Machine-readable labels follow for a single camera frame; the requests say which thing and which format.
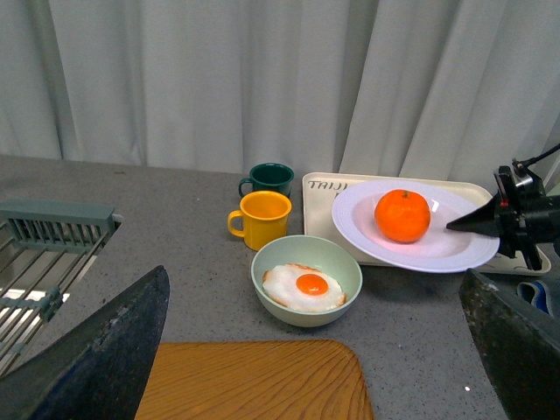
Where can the fake fried egg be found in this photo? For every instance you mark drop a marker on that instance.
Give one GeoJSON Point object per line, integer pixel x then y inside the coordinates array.
{"type": "Point", "coordinates": [302, 288]}

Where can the wooden cutting board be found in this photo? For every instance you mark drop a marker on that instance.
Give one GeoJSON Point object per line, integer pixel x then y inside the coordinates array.
{"type": "Point", "coordinates": [292, 379]}

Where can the grey and blue cloth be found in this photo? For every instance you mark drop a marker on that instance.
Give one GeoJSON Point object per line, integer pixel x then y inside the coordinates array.
{"type": "Point", "coordinates": [543, 295]}

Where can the light green bowl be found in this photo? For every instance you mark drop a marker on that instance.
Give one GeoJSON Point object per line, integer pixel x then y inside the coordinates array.
{"type": "Point", "coordinates": [316, 253]}

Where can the beige bear serving tray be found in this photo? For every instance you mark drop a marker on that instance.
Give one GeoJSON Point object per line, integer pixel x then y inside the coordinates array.
{"type": "Point", "coordinates": [321, 188]}

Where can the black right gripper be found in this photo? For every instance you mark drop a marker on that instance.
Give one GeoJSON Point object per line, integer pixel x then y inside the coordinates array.
{"type": "Point", "coordinates": [518, 344]}

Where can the dark green mug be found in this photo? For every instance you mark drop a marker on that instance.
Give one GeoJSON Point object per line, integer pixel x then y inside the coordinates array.
{"type": "Point", "coordinates": [273, 177]}

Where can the orange mandarin fruit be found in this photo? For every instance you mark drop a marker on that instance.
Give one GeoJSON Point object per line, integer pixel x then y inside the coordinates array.
{"type": "Point", "coordinates": [402, 216]}

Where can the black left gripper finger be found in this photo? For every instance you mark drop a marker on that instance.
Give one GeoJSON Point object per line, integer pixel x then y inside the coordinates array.
{"type": "Point", "coordinates": [98, 370]}

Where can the yellow mug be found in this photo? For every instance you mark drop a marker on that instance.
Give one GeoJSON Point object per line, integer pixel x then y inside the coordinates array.
{"type": "Point", "coordinates": [261, 218]}

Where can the green dish drying rack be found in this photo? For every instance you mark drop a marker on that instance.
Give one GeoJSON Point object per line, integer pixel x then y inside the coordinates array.
{"type": "Point", "coordinates": [46, 249]}

